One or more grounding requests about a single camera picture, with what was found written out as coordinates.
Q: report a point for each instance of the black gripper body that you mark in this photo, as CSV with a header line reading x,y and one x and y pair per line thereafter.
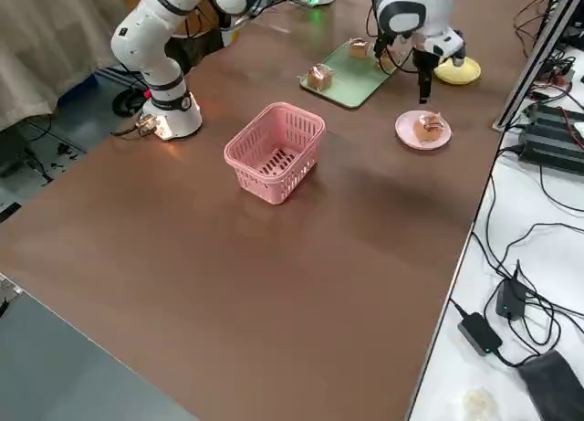
x,y
381,42
424,62

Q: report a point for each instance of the bread pack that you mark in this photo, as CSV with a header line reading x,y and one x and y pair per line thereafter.
x,y
319,76
429,126
387,63
358,49

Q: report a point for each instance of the green plastic tray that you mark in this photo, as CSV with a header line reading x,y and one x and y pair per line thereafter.
x,y
356,83

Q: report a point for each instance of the small pink plastic basket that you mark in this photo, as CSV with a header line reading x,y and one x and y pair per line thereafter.
x,y
262,186

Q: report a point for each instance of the yellow plate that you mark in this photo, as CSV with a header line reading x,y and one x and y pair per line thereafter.
x,y
465,76

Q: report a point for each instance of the white plate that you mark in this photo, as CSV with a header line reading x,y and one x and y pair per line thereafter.
x,y
406,134

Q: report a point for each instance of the black power supply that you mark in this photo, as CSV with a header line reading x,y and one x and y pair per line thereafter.
x,y
556,117
552,149

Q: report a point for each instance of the person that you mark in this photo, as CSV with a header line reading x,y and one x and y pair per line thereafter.
x,y
205,46

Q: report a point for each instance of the black power adapter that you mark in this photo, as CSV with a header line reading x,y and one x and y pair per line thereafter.
x,y
513,295
479,332

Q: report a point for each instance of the black fabric pouch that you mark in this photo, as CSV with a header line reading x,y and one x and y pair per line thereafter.
x,y
552,384

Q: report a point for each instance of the beige curtain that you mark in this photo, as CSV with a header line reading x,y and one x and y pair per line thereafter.
x,y
45,51

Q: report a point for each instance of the grey side table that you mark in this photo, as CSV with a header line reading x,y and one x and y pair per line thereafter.
x,y
68,371

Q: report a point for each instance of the aluminium frame post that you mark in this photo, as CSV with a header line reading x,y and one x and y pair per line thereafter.
x,y
534,60

